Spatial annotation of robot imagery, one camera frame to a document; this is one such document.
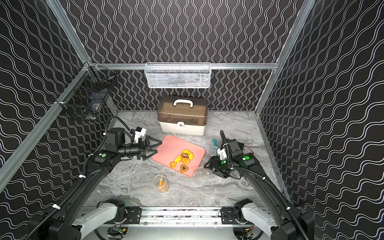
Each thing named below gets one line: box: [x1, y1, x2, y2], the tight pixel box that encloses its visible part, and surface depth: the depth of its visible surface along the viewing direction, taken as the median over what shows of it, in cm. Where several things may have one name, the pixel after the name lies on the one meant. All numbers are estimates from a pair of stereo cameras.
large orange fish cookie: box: [181, 149, 194, 160], surface depth 97 cm
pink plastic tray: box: [152, 135, 206, 178], surface depth 95 cm
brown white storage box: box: [157, 99, 208, 136], surface depth 100 cm
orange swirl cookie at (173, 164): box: [169, 161, 177, 168], surface depth 93 cm
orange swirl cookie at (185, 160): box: [181, 157, 191, 165], surface depth 94 cm
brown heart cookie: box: [179, 164, 189, 173], surface depth 92 cm
